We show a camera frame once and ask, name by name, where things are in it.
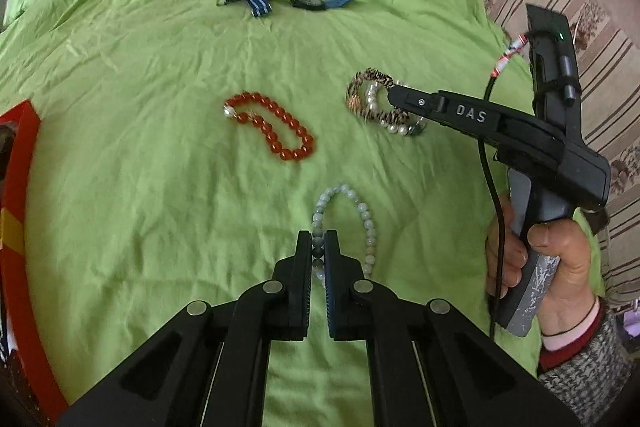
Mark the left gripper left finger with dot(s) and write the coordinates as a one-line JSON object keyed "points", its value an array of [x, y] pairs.
{"points": [[207, 366]]}

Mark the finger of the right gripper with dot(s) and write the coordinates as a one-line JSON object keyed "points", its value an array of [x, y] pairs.
{"points": [[419, 103]]}

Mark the knit sleeve forearm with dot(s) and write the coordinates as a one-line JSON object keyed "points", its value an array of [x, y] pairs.
{"points": [[588, 369]]}

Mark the red tray box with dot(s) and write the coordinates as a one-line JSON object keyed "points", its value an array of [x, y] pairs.
{"points": [[27, 382]]}

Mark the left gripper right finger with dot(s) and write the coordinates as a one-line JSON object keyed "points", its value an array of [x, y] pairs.
{"points": [[429, 365]]}

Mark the green bed sheet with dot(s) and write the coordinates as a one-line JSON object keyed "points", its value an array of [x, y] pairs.
{"points": [[183, 145]]}

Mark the person right hand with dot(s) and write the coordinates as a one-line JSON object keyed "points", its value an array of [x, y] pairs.
{"points": [[569, 299]]}

